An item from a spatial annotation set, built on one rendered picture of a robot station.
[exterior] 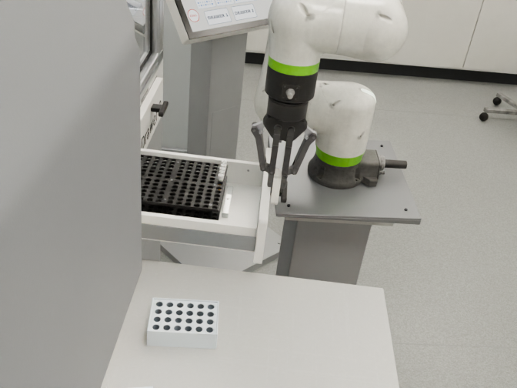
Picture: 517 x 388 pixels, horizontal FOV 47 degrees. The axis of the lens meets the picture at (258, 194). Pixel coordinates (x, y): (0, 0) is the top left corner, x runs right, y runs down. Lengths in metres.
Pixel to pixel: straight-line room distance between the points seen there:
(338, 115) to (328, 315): 0.49
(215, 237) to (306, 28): 0.44
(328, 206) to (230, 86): 0.86
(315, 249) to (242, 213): 0.37
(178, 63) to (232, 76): 0.76
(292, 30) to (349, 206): 0.60
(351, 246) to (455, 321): 0.92
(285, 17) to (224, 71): 1.15
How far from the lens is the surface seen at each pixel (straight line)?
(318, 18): 1.02
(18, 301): 0.17
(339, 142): 1.47
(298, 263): 1.63
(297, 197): 1.48
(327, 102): 1.43
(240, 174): 1.38
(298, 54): 1.04
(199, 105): 2.21
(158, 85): 1.63
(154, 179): 1.27
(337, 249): 1.62
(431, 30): 4.42
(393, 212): 1.50
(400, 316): 2.38
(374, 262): 2.59
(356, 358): 1.14
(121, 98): 0.25
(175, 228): 1.18
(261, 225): 1.13
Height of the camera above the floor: 1.59
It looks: 34 degrees down
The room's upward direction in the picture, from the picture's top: 7 degrees clockwise
